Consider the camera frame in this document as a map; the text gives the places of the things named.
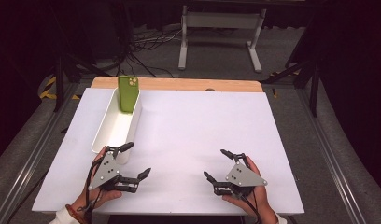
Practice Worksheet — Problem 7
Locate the bundle of black floor cables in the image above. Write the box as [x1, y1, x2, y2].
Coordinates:
[117, 27, 183, 78]

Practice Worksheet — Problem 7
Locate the red bead bracelet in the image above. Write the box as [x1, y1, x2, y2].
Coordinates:
[64, 203, 88, 224]

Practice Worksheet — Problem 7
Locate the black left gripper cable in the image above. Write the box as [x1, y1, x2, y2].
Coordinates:
[78, 158, 104, 224]

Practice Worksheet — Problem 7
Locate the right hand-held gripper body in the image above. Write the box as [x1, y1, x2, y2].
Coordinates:
[212, 152, 269, 200]

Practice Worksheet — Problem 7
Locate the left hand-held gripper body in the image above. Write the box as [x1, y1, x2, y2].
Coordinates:
[87, 145, 140, 194]

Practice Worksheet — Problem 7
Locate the grey metal stand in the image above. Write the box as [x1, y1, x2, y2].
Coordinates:
[177, 4, 267, 74]

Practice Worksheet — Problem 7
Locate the person's left hand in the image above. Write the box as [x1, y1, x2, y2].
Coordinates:
[71, 147, 123, 217]

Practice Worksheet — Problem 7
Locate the green phone case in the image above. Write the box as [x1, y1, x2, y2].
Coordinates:
[117, 75, 140, 115]

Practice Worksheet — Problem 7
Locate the wooden table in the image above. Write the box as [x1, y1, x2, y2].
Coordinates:
[91, 77, 264, 93]

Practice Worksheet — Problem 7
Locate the black tripod stand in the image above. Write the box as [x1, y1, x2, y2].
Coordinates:
[52, 52, 112, 113]
[261, 59, 320, 119]

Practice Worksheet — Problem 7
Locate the aluminium floor rail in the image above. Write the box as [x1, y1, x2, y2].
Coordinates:
[0, 83, 82, 224]
[295, 88, 381, 224]

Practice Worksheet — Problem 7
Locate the person's right hand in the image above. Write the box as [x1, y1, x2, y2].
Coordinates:
[222, 155, 278, 224]

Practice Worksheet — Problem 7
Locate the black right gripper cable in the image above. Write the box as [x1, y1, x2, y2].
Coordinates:
[239, 189, 263, 224]

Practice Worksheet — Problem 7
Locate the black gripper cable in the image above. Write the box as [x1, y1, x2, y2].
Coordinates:
[78, 158, 104, 224]
[239, 189, 263, 224]

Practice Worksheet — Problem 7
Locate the white table mat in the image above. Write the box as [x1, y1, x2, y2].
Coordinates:
[32, 87, 305, 216]

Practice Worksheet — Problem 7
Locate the white plastic storage bin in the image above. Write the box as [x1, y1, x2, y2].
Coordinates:
[91, 87, 143, 165]

